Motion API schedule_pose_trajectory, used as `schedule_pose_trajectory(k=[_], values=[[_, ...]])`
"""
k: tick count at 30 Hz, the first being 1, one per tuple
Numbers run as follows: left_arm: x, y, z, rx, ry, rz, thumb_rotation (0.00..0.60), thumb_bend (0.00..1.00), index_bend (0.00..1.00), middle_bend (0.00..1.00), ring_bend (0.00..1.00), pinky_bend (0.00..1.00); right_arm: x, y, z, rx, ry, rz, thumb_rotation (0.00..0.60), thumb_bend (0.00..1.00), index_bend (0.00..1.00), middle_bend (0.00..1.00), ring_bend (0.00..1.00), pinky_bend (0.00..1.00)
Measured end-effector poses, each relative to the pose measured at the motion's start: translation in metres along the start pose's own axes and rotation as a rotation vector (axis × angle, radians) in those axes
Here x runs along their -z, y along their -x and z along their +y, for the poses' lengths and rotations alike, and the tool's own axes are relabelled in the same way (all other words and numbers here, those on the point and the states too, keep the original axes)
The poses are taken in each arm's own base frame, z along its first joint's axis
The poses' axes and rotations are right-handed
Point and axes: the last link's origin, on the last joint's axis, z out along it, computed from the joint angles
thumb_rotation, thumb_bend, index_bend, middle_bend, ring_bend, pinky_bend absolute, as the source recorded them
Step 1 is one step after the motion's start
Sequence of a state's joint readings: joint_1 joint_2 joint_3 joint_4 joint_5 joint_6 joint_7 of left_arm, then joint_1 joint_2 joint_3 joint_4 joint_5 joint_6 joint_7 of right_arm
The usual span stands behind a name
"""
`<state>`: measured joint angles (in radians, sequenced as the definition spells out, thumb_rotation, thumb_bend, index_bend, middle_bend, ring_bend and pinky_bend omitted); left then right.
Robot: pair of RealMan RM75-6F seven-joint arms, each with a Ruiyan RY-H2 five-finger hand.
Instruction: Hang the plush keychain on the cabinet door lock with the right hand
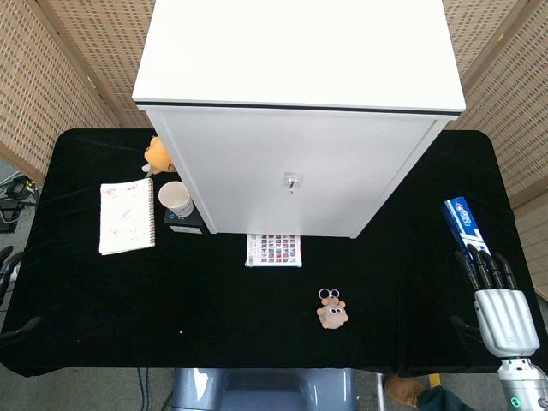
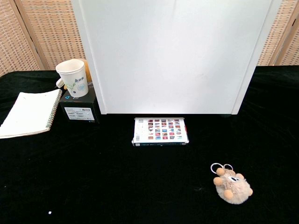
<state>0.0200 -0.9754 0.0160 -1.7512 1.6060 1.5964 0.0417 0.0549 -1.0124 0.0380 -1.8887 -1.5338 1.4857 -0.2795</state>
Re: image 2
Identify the beige plush keychain toy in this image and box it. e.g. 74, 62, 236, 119
210, 162, 254, 205

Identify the flat box with colourful squares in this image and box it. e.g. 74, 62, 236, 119
132, 117, 190, 147

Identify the white upright board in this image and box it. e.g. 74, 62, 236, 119
71, 0, 283, 118

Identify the small black box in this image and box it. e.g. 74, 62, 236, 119
59, 81, 100, 124

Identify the black tablecloth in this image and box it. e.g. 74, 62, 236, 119
0, 65, 299, 224

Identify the white printed paper cup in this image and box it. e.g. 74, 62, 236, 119
55, 59, 90, 98

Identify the white spiral notebook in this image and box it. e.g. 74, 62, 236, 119
0, 88, 63, 140

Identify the woven folding screen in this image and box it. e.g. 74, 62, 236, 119
256, 0, 299, 67
0, 0, 87, 77

